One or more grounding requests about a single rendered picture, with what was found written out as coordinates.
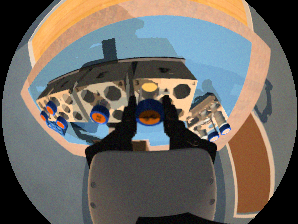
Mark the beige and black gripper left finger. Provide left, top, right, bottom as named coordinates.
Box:
left=85, top=96, right=137, bottom=169

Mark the light blue bench mat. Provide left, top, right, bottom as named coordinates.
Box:
left=28, top=15, right=252, bottom=146

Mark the blue tube rack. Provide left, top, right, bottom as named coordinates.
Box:
left=46, top=120, right=68, bottom=136

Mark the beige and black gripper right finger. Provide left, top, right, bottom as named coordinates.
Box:
left=162, top=95, right=217, bottom=165

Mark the clear conical tube with red liquid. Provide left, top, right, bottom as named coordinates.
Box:
left=40, top=107, right=50, bottom=122

